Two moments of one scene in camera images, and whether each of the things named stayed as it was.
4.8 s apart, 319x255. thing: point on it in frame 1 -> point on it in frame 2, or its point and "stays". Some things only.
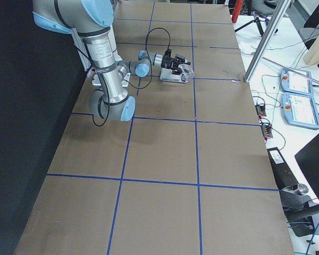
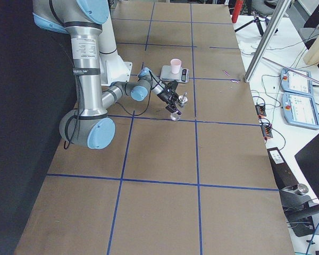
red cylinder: (237, 8) stays
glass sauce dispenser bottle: (187, 70) -> (179, 105)
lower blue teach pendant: (301, 110) stays
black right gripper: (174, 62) -> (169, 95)
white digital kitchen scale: (166, 74) stays
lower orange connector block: (267, 132) stays
